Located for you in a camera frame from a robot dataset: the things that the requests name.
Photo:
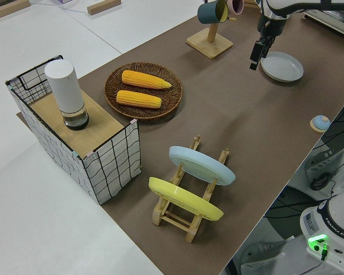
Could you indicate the pink mug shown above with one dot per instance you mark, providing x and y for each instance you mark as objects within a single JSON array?
[{"x": 236, "y": 5}]

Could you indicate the blunt yellow corn cob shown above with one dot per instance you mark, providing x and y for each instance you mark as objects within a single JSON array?
[{"x": 139, "y": 99}]

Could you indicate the gray power strip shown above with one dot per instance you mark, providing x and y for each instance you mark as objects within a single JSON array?
[{"x": 321, "y": 164}]

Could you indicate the large brown table mat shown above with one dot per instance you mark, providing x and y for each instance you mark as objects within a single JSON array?
[{"x": 261, "y": 160}]

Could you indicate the pointed yellow corn cob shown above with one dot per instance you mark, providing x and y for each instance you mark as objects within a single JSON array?
[{"x": 144, "y": 79}]

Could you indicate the yellow plate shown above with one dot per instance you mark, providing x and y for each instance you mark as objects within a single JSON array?
[{"x": 186, "y": 199}]

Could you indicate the wooden basket lid board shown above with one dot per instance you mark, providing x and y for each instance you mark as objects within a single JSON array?
[{"x": 99, "y": 123}]

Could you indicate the short wooden block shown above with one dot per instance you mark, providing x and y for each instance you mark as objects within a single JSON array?
[{"x": 103, "y": 7}]

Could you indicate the light blue plate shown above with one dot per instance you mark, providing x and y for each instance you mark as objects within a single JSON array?
[{"x": 202, "y": 166}]

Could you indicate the round brown wicker tray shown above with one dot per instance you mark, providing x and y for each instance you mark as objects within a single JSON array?
[{"x": 144, "y": 112}]

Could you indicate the wooden dish rack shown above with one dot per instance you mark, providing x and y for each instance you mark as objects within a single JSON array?
[{"x": 175, "y": 220}]

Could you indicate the purple object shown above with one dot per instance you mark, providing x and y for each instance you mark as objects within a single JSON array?
[{"x": 63, "y": 1}]

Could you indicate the cream toaster oven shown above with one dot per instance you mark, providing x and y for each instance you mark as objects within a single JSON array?
[{"x": 332, "y": 24}]

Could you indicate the long wooden block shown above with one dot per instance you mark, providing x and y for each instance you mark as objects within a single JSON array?
[{"x": 8, "y": 8}]

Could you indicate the wooden mug tree stand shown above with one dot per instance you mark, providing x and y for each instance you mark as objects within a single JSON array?
[{"x": 210, "y": 44}]

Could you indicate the white cylinder with dark base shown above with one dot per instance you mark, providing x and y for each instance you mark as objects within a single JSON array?
[{"x": 66, "y": 88}]

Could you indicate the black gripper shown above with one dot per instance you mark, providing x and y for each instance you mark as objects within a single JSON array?
[{"x": 271, "y": 28}]

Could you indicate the dark teal mug yellow inside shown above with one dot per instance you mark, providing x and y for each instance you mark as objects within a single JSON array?
[{"x": 207, "y": 13}]

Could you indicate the gray ceramic plate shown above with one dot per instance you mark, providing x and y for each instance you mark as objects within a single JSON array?
[{"x": 282, "y": 67}]

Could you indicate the pink binder clip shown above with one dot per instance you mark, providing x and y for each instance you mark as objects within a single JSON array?
[
  {"x": 133, "y": 123},
  {"x": 90, "y": 155}
]

